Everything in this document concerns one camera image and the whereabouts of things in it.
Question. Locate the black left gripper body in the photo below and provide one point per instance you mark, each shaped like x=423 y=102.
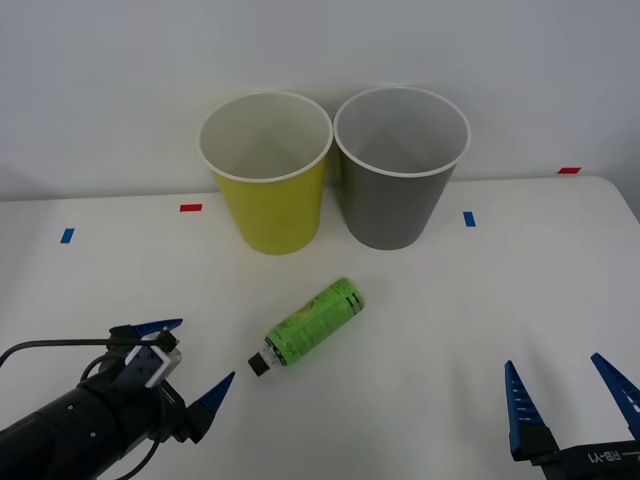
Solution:
x=176 y=409

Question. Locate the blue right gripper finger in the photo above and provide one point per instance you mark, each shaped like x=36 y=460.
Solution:
x=622 y=395
x=522 y=420

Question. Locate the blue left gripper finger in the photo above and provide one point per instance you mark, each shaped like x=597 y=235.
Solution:
x=210 y=402
x=150 y=328

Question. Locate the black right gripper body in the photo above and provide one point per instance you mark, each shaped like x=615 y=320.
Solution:
x=600 y=462

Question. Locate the green plastic bottle black cap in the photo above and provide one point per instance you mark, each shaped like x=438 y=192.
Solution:
x=315 y=320

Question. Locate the silver and black left arm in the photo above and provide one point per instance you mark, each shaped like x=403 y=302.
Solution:
x=60 y=425

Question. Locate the grey plastic bin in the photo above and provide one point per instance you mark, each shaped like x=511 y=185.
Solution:
x=395 y=210

